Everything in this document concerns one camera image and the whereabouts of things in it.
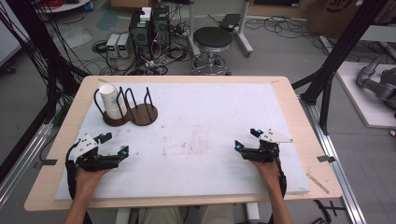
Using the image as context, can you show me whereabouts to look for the black flat device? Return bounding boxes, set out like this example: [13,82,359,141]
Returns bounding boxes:
[219,13,242,33]

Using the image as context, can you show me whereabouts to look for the thin wooden stick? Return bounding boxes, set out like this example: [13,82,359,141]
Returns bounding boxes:
[305,173,330,195]

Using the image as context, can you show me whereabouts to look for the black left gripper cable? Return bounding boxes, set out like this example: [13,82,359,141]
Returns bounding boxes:
[64,140,82,201]

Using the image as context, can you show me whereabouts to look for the person's right hand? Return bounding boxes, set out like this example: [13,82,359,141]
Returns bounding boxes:
[250,160,280,184]

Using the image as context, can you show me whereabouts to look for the black metal frame strut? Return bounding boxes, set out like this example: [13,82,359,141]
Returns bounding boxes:
[291,0,389,135]

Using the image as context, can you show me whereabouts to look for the black computer tower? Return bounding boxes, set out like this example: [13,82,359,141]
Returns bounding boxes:
[151,5,172,49]
[128,8,154,61]

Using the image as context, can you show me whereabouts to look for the white platform board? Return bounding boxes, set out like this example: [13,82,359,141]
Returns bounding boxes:
[335,61,396,130]

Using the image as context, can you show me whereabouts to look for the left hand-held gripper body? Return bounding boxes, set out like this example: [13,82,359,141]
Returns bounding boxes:
[75,133,121,173]

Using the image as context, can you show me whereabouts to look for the black round stool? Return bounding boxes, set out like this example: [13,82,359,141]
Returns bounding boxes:
[190,26,234,77]

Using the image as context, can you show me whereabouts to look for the white paper cup stack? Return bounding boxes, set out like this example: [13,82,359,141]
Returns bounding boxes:
[98,82,128,121]

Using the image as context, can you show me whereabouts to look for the person's left hand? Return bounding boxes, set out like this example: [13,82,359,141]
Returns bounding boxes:
[75,167,111,189]

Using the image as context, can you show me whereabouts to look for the white metal stand frame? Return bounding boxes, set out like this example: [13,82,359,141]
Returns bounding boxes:
[186,0,255,59]

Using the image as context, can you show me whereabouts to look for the grey power supply unit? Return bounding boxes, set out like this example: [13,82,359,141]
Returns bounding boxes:
[117,33,134,60]
[105,33,121,59]

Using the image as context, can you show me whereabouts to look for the white foam mat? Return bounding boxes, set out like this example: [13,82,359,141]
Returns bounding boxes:
[53,81,311,201]

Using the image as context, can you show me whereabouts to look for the brown cardboard box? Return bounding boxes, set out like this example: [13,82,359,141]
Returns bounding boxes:
[304,0,396,39]

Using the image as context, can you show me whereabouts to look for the white table leg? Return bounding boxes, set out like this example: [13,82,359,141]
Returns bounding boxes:
[245,202,262,224]
[114,207,133,224]

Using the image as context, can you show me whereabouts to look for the aluminium rail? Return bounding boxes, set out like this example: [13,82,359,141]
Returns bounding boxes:
[299,95,368,224]
[0,121,54,208]

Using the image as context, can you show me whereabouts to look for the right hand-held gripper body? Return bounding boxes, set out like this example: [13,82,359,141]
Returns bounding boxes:
[242,128,294,163]

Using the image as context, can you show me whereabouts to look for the person's legs in beige trousers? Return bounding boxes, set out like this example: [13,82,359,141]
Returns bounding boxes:
[137,203,235,224]

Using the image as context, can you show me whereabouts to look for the black metal frame with cables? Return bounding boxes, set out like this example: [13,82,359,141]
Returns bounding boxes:
[0,0,92,185]

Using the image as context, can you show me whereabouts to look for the brown cup holder, black wires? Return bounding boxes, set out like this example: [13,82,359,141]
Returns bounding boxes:
[92,86,160,128]

